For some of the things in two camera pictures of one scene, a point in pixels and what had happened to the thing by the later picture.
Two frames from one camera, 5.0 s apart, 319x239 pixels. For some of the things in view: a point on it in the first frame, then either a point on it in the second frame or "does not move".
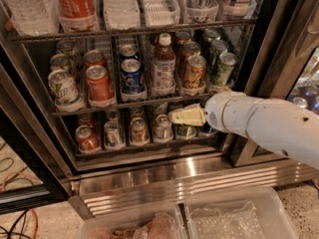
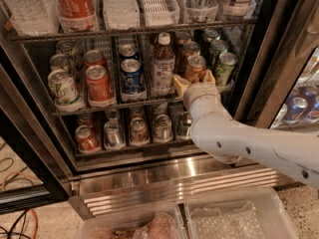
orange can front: x=194 y=71 does not move
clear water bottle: x=35 y=8 does not move
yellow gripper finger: x=189 y=115 to x=180 y=86
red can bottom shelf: x=87 y=141 does not move
